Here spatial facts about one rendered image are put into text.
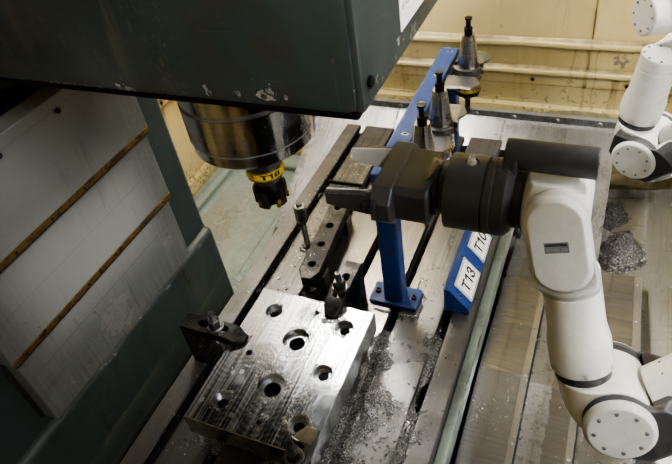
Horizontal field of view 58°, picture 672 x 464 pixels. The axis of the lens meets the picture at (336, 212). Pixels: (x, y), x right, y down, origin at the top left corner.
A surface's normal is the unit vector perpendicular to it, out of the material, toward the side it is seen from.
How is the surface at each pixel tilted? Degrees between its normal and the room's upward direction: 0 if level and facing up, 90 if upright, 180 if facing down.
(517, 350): 7
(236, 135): 90
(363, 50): 90
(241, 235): 0
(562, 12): 90
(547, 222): 73
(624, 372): 22
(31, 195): 90
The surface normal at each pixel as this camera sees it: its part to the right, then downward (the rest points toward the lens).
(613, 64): -0.37, 0.66
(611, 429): -0.30, 0.39
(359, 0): 0.92, 0.15
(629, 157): -0.66, 0.55
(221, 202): -0.13, -0.75
